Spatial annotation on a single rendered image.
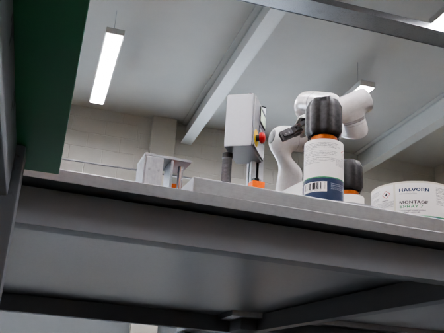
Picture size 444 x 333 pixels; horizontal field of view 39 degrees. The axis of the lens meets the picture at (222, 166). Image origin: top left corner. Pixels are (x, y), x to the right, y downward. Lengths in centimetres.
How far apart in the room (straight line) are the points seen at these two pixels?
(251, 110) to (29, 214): 123
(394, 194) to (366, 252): 40
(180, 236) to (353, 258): 32
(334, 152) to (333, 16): 367
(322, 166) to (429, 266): 32
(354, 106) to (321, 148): 75
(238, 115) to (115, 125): 583
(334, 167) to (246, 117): 75
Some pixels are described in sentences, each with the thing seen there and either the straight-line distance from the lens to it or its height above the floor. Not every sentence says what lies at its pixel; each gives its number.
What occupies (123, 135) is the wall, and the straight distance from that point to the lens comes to 785.
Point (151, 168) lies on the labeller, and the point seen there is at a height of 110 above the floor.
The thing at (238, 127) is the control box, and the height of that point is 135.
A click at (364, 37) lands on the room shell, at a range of 612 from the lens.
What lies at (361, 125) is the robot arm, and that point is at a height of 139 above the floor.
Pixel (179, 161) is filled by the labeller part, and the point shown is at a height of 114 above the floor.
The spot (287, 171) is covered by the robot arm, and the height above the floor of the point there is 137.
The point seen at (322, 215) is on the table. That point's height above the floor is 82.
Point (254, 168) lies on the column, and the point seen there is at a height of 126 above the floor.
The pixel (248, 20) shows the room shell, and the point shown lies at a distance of 585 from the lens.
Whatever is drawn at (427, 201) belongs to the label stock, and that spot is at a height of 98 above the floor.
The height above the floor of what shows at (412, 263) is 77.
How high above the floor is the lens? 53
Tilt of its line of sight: 20 degrees up
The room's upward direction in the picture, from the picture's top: 4 degrees clockwise
